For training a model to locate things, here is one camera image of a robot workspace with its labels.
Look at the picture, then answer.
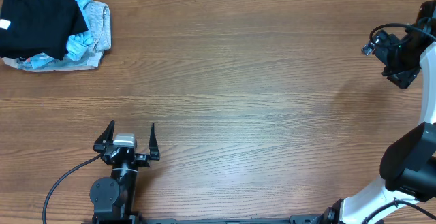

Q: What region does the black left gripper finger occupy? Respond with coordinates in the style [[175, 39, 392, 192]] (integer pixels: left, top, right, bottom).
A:
[[149, 123, 160, 161], [93, 120, 115, 152]]

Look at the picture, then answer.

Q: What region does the black t-shirt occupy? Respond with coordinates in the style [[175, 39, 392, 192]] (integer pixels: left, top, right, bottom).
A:
[[1, 0, 88, 59]]

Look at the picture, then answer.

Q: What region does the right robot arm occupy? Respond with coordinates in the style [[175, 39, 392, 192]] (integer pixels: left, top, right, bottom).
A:
[[314, 1, 435, 223]]

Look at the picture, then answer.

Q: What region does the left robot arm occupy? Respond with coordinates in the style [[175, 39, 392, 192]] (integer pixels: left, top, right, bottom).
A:
[[89, 121, 160, 223]]

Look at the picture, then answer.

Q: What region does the light blue folded garment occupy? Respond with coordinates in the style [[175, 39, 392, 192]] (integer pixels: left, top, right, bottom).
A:
[[20, 0, 93, 69]]

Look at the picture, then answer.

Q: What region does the grey patterned folded garment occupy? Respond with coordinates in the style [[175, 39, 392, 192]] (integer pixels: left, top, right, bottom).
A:
[[84, 1, 112, 53]]

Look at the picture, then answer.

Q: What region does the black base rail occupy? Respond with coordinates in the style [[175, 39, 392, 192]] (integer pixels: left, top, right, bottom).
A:
[[83, 214, 324, 224]]

